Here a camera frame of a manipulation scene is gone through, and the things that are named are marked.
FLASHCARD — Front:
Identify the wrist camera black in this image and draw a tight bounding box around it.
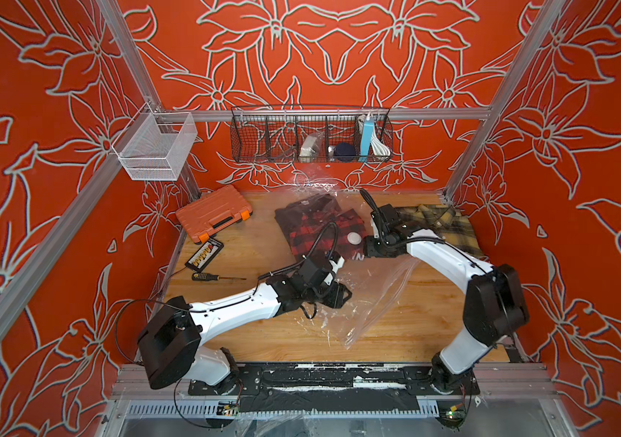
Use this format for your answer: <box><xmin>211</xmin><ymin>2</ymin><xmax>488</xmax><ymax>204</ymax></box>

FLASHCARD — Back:
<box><xmin>298</xmin><ymin>252</ymin><xmax>345</xmax><ymax>291</ymax></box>
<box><xmin>374</xmin><ymin>204</ymin><xmax>402</xmax><ymax>233</ymax></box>

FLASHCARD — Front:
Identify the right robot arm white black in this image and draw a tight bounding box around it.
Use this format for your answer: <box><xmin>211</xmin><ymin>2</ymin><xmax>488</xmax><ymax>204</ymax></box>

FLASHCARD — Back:
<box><xmin>360</xmin><ymin>189</ymin><xmax>529</xmax><ymax>394</ymax></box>

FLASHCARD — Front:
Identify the clear plastic vacuum bag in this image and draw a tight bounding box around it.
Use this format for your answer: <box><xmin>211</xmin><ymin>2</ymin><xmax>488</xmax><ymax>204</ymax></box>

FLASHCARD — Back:
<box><xmin>244</xmin><ymin>168</ymin><xmax>426</xmax><ymax>351</ymax></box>

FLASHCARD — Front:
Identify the black wire wall basket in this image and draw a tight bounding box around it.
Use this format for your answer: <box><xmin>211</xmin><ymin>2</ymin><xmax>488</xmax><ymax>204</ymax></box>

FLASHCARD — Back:
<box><xmin>230</xmin><ymin>104</ymin><xmax>394</xmax><ymax>164</ymax></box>

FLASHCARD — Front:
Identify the black screwdriver bit holder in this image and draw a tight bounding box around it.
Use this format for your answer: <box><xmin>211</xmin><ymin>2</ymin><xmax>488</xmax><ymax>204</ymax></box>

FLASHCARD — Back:
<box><xmin>185</xmin><ymin>239</ymin><xmax>225</xmax><ymax>273</ymax></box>

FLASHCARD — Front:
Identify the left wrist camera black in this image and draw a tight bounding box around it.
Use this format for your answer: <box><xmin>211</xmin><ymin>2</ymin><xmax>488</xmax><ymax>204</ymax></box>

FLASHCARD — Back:
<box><xmin>298</xmin><ymin>252</ymin><xmax>345</xmax><ymax>291</ymax></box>

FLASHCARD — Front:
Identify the light blue box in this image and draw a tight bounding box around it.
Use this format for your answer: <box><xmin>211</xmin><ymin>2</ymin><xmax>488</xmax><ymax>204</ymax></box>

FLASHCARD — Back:
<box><xmin>358</xmin><ymin>118</ymin><xmax>374</xmax><ymax>162</ymax></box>

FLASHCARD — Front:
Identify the red black plaid shirt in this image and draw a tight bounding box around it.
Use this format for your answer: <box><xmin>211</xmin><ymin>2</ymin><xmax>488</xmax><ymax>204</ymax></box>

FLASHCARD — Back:
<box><xmin>287</xmin><ymin>208</ymin><xmax>369</xmax><ymax>260</ymax></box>

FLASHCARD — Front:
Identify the black yellow screwdriver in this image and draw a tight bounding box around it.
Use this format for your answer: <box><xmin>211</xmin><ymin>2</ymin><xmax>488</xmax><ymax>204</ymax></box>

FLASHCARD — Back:
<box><xmin>191</xmin><ymin>272</ymin><xmax>245</xmax><ymax>282</ymax></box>

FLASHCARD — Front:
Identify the dark blue round object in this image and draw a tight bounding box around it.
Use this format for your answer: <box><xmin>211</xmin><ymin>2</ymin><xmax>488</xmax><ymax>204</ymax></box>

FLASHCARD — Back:
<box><xmin>333</xmin><ymin>142</ymin><xmax>357</xmax><ymax>163</ymax></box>

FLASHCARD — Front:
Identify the white cable duct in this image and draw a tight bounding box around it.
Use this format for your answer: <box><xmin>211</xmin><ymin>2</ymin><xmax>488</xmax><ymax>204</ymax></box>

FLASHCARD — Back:
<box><xmin>125</xmin><ymin>400</ymin><xmax>440</xmax><ymax>420</ymax></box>

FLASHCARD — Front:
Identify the grey bagged item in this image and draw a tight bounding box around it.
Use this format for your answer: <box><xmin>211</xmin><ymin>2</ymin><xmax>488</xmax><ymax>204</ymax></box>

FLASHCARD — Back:
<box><xmin>299</xmin><ymin>132</ymin><xmax>324</xmax><ymax>163</ymax></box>

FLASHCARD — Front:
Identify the olive plaid shirt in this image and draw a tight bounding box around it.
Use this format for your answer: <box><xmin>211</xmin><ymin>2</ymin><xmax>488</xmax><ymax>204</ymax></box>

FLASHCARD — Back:
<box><xmin>396</xmin><ymin>204</ymin><xmax>485</xmax><ymax>260</ymax></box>

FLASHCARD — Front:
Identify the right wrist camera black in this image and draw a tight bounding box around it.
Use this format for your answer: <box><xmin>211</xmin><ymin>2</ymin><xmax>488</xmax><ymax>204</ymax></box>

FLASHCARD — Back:
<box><xmin>374</xmin><ymin>204</ymin><xmax>402</xmax><ymax>233</ymax></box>

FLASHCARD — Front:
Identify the clear plastic wall bin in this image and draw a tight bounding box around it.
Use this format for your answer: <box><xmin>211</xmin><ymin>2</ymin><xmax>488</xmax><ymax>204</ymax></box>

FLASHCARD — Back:
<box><xmin>114</xmin><ymin>112</ymin><xmax>199</xmax><ymax>182</ymax></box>

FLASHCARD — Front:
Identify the orange tool case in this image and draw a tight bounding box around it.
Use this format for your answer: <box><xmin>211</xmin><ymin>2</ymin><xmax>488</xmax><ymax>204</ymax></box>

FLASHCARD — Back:
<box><xmin>176</xmin><ymin>186</ymin><xmax>253</xmax><ymax>244</ymax></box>

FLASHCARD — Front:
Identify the white cable bundle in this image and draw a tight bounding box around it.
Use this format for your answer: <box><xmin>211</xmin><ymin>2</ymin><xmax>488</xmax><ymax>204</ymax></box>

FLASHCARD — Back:
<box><xmin>371</xmin><ymin>127</ymin><xmax>392</xmax><ymax>160</ymax></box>

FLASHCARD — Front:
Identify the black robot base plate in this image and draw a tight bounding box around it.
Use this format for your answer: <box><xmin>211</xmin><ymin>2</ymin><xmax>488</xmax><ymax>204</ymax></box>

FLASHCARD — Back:
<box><xmin>187</xmin><ymin>361</ymin><xmax>481</xmax><ymax>413</ymax></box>

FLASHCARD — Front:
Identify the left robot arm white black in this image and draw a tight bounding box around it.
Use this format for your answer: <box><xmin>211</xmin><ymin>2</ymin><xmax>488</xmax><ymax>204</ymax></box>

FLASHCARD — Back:
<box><xmin>137</xmin><ymin>273</ymin><xmax>352</xmax><ymax>390</ymax></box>

